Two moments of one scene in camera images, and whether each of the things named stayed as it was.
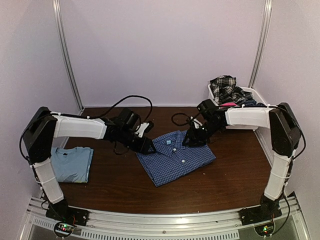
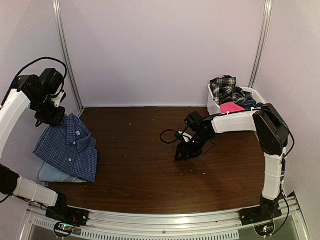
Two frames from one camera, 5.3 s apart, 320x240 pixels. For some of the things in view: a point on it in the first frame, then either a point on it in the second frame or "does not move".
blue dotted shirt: x=172 y=159 to x=70 y=147
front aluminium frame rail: x=42 y=224 does not move
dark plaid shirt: x=224 y=90 does not move
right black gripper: x=194 y=139 to x=185 y=151
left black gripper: x=143 y=147 to x=54 y=121
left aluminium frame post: x=60 y=42 does not move
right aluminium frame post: x=267 y=14 does not move
